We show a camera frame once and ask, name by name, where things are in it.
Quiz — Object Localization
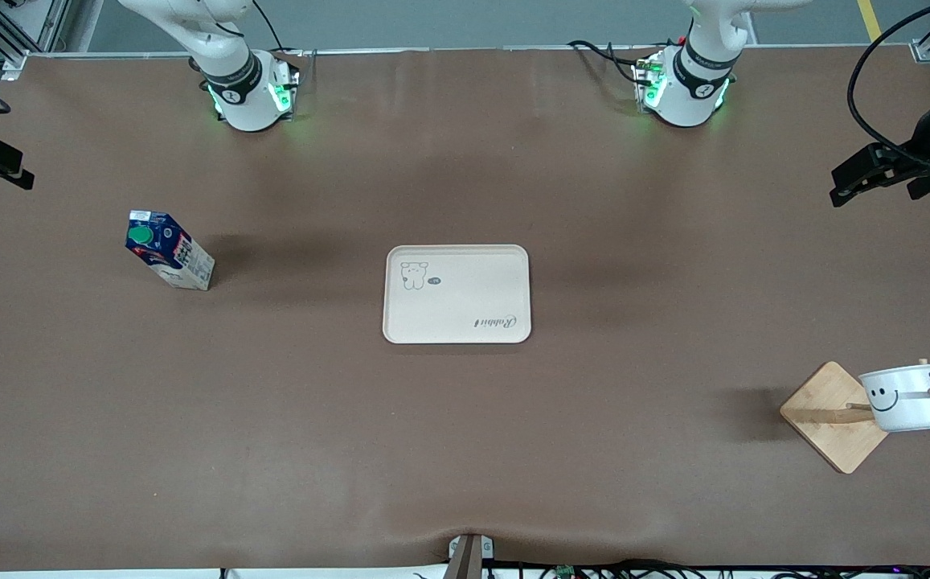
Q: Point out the blue white milk carton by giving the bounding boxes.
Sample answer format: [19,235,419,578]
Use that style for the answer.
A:
[125,210,215,291]

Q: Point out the white smiley face mug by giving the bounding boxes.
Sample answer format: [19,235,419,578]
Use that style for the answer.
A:
[858,364,930,433]

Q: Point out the beige rabbit print tray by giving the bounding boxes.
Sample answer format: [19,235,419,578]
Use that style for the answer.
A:
[383,244,532,345]

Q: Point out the wooden mug tree stand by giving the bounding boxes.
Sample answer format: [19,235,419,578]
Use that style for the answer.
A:
[780,359,930,474]

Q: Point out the brown table cover sheet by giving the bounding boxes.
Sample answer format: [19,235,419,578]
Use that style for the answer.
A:
[0,46,930,573]

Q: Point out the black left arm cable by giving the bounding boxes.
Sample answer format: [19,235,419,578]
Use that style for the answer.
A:
[846,0,930,171]

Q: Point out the aluminium frame struts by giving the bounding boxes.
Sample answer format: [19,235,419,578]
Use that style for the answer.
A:
[0,0,72,77]

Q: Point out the black base power cable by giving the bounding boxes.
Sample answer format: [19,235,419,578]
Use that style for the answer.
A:
[252,0,309,59]
[567,39,658,88]

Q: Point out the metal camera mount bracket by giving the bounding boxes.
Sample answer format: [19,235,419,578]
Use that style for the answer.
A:
[447,533,495,579]

